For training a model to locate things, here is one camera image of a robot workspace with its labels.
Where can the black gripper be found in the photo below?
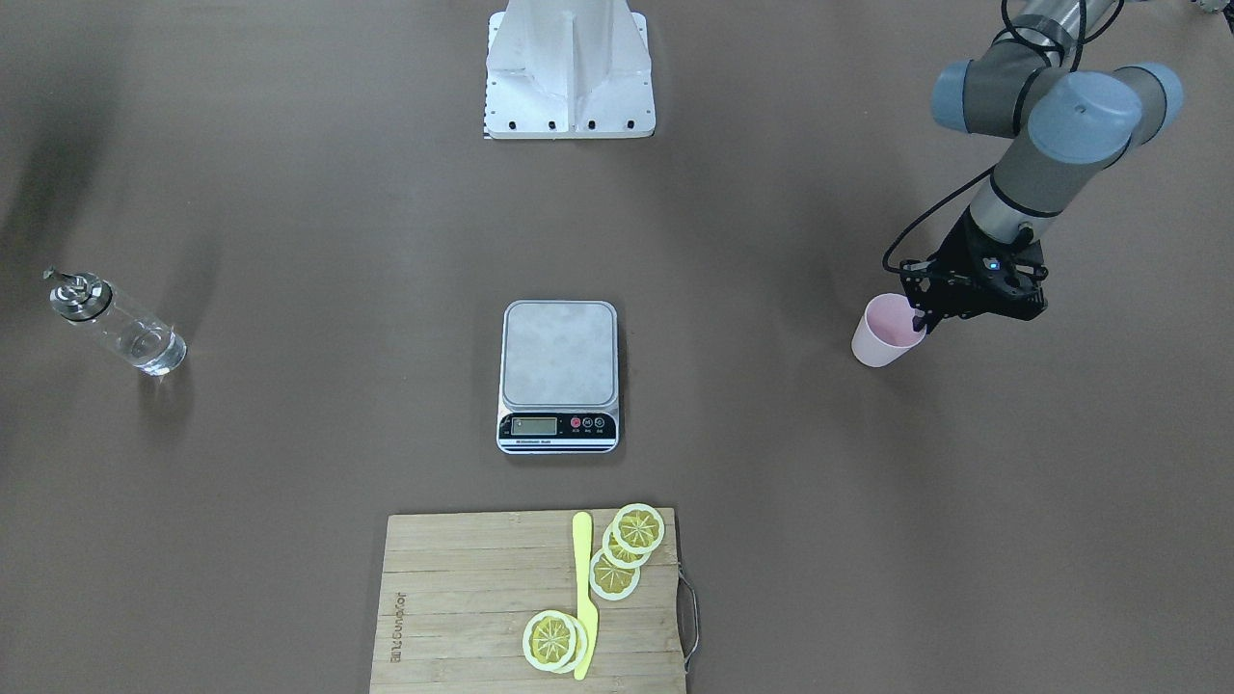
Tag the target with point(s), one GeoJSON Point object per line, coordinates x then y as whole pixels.
{"type": "Point", "coordinates": [957, 253]}

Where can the pink plastic cup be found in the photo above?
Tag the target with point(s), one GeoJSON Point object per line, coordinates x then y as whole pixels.
{"type": "Point", "coordinates": [885, 330]}

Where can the clear glass sauce bottle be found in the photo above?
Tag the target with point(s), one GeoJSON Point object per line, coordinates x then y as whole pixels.
{"type": "Point", "coordinates": [98, 308]}

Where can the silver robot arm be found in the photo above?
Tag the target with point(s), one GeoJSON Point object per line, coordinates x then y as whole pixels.
{"type": "Point", "coordinates": [1064, 125]}

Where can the digital kitchen scale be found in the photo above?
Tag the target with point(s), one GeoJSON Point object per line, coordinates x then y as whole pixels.
{"type": "Point", "coordinates": [559, 378]}

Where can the lemon slice top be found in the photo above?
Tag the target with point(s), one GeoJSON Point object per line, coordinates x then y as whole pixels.
{"type": "Point", "coordinates": [638, 529]}

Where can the lemon slice middle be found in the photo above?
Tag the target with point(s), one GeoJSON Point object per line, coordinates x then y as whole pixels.
{"type": "Point", "coordinates": [619, 557]}

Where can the lemon slice lower stack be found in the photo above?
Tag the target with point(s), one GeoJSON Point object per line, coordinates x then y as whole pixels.
{"type": "Point", "coordinates": [610, 582]}

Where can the yellow plastic knife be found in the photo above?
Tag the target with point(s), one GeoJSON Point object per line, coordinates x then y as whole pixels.
{"type": "Point", "coordinates": [587, 612]}

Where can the lemon slice bottom behind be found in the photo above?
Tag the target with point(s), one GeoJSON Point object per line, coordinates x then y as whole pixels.
{"type": "Point", "coordinates": [581, 647]}

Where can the lemon slice bottom front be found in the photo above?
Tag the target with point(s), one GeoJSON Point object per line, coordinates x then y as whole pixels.
{"type": "Point", "coordinates": [548, 640]}

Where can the bamboo cutting board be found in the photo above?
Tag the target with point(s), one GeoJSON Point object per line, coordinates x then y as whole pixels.
{"type": "Point", "coordinates": [458, 589]}

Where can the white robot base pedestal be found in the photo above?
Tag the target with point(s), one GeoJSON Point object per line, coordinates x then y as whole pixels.
{"type": "Point", "coordinates": [568, 69]}

